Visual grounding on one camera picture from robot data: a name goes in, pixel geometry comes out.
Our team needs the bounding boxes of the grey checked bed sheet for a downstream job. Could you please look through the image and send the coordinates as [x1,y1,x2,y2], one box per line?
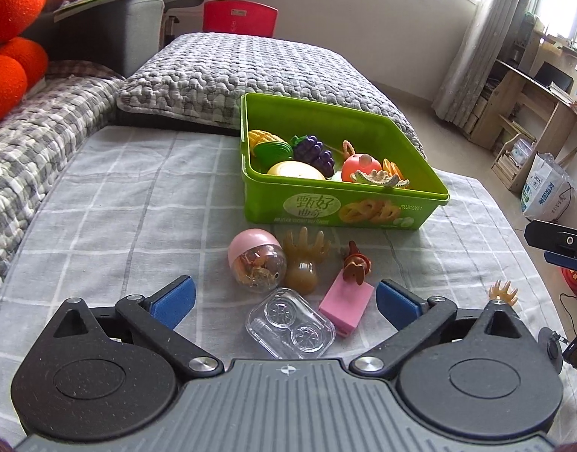
[0,125,562,444]

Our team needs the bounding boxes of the red plastic chair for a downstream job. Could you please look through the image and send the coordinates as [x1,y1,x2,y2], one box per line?
[202,0,278,38]

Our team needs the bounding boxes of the green toy corn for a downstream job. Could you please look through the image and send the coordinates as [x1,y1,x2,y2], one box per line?
[248,130,294,173]

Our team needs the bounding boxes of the grey patterned sofa cover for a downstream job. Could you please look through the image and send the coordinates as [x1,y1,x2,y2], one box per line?
[0,60,124,291]

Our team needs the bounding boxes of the wooden desk shelf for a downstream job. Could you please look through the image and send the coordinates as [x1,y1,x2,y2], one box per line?
[464,14,577,194]

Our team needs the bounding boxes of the grey knitted cushion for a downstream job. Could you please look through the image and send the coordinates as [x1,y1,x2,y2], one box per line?
[117,33,423,150]

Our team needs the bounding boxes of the grey curtain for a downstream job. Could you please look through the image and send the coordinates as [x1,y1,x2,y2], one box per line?
[432,0,528,128]

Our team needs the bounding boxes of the amber rubber hand toy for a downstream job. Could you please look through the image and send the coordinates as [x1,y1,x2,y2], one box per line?
[282,226,331,296]

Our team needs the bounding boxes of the purple toy grapes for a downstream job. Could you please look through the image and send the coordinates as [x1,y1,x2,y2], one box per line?
[289,135,334,177]

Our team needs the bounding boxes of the cardboard box on floor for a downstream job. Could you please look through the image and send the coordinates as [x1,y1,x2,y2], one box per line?
[520,153,575,221]

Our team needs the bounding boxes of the small brown figurine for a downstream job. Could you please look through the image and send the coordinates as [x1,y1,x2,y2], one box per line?
[343,241,372,286]

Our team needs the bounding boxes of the green plastic box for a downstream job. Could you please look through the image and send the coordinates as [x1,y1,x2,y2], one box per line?
[239,93,449,230]

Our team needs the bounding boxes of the clear contact lens case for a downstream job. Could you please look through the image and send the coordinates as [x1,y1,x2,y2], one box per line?
[245,288,336,360]

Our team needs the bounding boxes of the pink capsule ball toy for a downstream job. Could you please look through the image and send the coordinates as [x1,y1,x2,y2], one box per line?
[227,229,287,293]

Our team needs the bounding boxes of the grey sofa armrest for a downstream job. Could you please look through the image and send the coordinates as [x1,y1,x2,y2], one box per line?
[22,0,164,76]

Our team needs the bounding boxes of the yellow toy fruit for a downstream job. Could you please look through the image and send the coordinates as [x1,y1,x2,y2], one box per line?
[267,160,325,181]

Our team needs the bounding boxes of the pink pig toy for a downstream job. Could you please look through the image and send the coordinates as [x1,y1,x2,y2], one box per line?
[341,140,382,182]

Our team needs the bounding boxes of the orange ring toy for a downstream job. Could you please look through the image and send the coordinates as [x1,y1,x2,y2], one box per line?
[382,158,405,181]

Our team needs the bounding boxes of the pink eraser block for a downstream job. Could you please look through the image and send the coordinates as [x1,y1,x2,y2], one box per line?
[318,270,374,338]

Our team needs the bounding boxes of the orange plush toy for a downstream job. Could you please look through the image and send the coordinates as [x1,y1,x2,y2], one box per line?
[0,0,49,121]

